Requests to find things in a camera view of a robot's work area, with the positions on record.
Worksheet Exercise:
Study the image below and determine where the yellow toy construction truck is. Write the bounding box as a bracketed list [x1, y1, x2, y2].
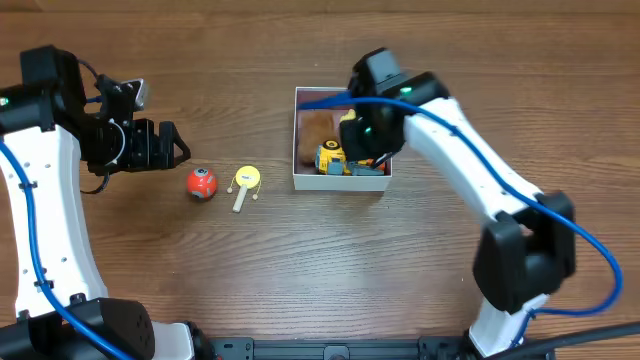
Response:
[315, 140, 386, 176]

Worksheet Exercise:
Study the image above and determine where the red orange toy ball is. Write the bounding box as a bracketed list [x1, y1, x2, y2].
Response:
[187, 168, 218, 200]

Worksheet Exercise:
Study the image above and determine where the brown plush toy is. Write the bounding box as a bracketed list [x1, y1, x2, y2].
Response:
[298, 111, 339, 165]

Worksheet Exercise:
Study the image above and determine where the yellow wooden rattle drum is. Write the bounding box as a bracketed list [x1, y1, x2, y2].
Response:
[227, 165, 262, 213]

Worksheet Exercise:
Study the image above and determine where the white yellow plush duck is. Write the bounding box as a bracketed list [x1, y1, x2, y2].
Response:
[339, 109, 357, 123]

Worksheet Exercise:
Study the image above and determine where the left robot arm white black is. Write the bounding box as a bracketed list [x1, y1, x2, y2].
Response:
[1, 45, 215, 359]

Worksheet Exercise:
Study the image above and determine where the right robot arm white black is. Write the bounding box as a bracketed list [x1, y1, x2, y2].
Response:
[340, 48, 576, 359]

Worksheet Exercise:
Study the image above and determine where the white cardboard box pink inside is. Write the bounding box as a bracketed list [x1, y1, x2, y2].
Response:
[292, 87, 394, 192]

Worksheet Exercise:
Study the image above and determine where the blue left cable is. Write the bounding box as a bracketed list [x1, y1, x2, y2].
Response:
[0, 142, 134, 360]

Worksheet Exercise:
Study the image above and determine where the blue cable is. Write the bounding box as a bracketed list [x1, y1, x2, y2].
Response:
[0, 142, 134, 360]
[297, 91, 624, 349]

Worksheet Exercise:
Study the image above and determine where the black mounting rail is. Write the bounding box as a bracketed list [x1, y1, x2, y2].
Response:
[210, 337, 478, 360]

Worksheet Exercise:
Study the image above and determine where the black cable bottom right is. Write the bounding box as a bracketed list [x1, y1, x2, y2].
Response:
[487, 320, 640, 360]

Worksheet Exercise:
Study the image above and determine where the blue right cable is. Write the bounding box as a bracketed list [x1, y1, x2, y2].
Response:
[297, 91, 624, 349]

